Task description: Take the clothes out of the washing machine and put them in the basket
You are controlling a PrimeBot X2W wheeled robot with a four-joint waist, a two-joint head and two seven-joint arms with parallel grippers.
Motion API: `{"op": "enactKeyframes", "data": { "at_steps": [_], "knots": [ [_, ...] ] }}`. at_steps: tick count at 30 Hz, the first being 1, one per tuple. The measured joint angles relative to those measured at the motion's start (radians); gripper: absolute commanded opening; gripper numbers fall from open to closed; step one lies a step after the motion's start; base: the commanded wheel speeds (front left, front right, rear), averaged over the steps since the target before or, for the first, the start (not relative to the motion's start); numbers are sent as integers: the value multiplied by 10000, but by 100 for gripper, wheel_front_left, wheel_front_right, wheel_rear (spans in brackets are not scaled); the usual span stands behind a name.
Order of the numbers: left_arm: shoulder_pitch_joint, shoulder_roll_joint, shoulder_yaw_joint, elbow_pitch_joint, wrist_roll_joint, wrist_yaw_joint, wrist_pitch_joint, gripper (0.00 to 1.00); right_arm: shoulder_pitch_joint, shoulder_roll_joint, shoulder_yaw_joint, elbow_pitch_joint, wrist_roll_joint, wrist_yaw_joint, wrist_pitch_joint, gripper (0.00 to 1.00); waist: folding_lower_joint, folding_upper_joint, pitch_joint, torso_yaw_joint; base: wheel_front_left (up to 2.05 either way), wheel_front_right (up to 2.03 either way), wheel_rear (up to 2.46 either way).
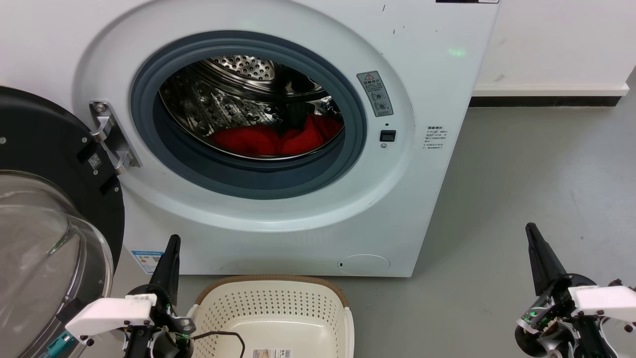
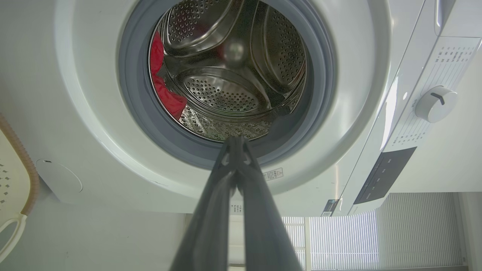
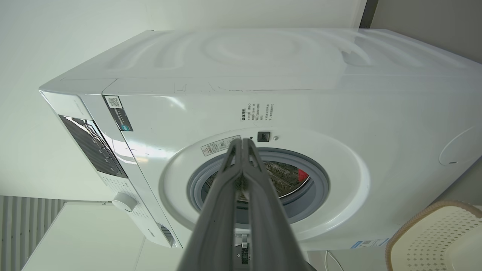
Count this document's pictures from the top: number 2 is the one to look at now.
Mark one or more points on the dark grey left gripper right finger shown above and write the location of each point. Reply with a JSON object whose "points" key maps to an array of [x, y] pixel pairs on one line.
{"points": [[263, 226]]}

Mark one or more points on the round white filter cover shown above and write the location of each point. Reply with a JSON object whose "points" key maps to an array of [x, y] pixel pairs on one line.
{"points": [[59, 177]]}

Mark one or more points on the dark grey control display panel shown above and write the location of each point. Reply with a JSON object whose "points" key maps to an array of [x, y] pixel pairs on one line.
{"points": [[384, 175]]}

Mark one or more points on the white detergent drawer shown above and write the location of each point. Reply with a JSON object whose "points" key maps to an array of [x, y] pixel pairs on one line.
{"points": [[457, 17]]}

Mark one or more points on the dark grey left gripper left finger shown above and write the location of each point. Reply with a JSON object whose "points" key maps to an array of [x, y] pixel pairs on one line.
{"points": [[211, 210]]}

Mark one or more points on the white warning sticker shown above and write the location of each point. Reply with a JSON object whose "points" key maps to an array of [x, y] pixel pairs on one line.
{"points": [[273, 174]]}

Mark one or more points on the dark energy label sticker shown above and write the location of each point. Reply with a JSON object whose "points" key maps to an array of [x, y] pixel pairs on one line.
{"points": [[330, 208]]}

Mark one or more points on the white front-load washing machine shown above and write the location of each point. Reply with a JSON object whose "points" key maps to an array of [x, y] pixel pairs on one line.
{"points": [[339, 113]]}

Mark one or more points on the red cloth garment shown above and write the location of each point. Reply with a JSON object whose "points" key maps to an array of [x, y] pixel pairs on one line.
{"points": [[162, 90]]}

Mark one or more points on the beige plastic laundry basket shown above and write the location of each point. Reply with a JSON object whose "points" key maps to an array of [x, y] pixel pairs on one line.
{"points": [[15, 180]]}

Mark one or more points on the white washing machine dial knob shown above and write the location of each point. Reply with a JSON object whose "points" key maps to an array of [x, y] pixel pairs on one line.
{"points": [[436, 104]]}

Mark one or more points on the grey rubber door gasket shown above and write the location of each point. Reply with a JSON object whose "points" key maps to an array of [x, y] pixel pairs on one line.
{"points": [[135, 94]]}

